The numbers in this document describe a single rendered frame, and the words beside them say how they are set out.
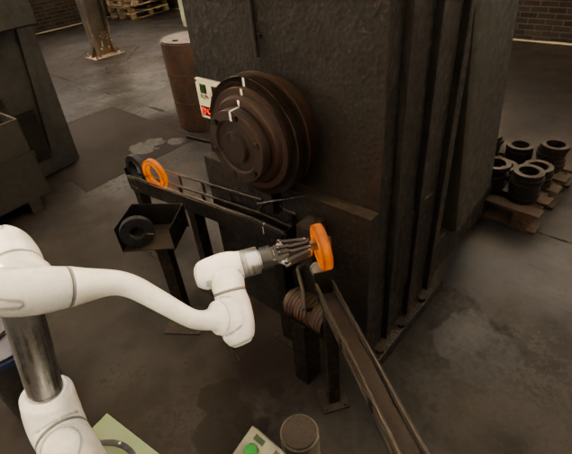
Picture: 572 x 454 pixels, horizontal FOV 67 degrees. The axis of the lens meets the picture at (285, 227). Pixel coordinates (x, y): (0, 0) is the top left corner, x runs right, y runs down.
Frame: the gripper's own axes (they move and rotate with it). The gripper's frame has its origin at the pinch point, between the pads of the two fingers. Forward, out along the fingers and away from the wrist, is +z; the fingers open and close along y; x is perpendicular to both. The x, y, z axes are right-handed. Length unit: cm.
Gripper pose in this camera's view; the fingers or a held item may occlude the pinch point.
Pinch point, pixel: (320, 242)
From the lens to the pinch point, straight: 141.3
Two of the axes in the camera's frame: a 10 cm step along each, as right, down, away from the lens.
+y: 2.4, 5.6, -8.0
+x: -1.3, -7.9, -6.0
